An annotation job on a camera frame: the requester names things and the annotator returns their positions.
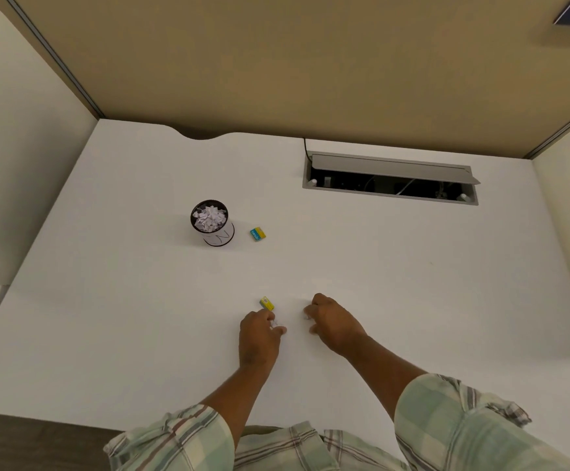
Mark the white side partition panel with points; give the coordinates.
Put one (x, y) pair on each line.
(25, 156)

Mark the person's right thumb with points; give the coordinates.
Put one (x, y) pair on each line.
(314, 330)

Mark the white cup with black rim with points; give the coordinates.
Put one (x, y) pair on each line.
(219, 235)

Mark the pile of white paper scraps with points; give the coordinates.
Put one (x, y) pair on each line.
(209, 218)

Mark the person's right hand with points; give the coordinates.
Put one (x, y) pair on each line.
(336, 326)

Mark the small yellow stapler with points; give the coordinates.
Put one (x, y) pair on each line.
(266, 303)

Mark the person's left forearm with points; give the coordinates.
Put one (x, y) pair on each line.
(236, 387)

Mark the yellow and blue staple box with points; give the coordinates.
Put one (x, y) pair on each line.
(258, 233)

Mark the person's right forearm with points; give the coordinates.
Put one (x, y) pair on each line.
(383, 365)

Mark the person's left hand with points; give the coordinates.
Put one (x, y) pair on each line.
(257, 340)

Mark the person's left thumb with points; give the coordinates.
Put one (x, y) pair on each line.
(277, 332)

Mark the beige desk partition panel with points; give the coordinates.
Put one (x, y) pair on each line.
(314, 63)

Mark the plaid green shirt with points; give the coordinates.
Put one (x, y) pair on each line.
(461, 426)

